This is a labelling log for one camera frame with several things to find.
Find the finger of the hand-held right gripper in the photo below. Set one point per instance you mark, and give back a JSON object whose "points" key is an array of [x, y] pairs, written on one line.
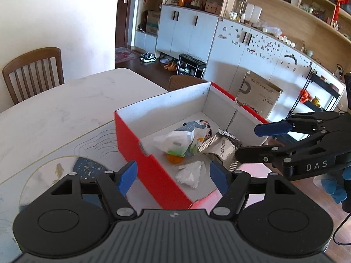
{"points": [[271, 128], [255, 154]]}

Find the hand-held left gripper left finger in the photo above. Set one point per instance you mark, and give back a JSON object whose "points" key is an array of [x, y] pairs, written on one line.
{"points": [[127, 174]]}

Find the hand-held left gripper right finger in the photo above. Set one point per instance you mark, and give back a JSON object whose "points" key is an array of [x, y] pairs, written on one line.
{"points": [[219, 176]]}

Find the red cardboard box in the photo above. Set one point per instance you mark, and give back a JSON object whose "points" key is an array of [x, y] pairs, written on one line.
{"points": [[148, 172]]}

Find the silver foil packet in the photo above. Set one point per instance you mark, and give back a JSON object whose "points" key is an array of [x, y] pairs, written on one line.
{"points": [[222, 149]]}

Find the clear bag of white beads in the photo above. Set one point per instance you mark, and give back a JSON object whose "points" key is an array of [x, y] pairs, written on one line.
{"points": [[190, 174]]}

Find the white tissue pack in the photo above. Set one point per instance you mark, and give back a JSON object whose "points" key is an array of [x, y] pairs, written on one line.
{"points": [[175, 139]]}

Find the white marble desktop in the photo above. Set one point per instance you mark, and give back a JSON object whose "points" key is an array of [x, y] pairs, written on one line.
{"points": [[82, 96]]}

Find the person's right hand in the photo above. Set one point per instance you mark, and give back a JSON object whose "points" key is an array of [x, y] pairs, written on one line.
{"points": [[336, 186]]}

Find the large cardboard box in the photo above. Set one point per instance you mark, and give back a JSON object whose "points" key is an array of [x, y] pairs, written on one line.
{"points": [[260, 98]]}

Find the black rolling cart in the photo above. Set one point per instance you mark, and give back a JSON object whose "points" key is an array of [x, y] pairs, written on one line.
{"points": [[320, 93]]}

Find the round feather print placemat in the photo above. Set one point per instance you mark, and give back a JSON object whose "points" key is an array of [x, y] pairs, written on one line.
{"points": [[41, 175]]}

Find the brown chair backrest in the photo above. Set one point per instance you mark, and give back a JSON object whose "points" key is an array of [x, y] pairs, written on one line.
{"points": [[186, 82]]}

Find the black shoe rack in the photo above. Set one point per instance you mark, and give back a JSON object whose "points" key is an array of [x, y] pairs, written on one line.
{"points": [[192, 65]]}

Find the orange shoes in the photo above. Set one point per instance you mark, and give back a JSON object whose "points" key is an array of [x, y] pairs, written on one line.
{"points": [[170, 66]]}

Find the white canister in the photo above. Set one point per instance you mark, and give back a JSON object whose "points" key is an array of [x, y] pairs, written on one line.
{"points": [[253, 13]]}

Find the black white sneakers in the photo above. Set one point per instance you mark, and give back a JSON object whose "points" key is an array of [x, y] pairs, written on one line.
{"points": [[148, 57]]}

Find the patterned door rug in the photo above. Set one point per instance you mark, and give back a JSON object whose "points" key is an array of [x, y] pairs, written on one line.
{"points": [[126, 55]]}

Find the glass jar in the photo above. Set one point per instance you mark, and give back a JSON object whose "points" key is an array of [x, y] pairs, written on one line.
{"points": [[240, 8]]}

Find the brown slatted wooden chair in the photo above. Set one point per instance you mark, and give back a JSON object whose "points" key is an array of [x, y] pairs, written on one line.
{"points": [[33, 68]]}

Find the dark wooden door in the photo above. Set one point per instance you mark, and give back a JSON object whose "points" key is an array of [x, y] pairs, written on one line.
{"points": [[123, 24]]}

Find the small cardboard box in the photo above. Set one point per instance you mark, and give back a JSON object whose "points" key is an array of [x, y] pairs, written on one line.
{"points": [[152, 22]]}

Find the orange bottle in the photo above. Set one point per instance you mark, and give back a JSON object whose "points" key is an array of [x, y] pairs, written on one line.
{"points": [[181, 1]]}

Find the white wall cabinet unit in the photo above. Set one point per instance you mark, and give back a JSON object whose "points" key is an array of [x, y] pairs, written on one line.
{"points": [[241, 57]]}

